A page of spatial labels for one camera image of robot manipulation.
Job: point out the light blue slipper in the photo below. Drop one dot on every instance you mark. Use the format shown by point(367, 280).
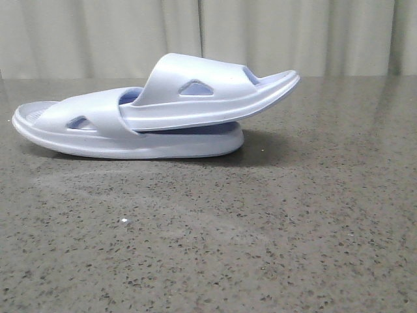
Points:
point(91, 125)
point(187, 91)

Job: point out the beige background curtain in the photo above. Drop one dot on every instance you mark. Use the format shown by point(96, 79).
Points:
point(124, 39)

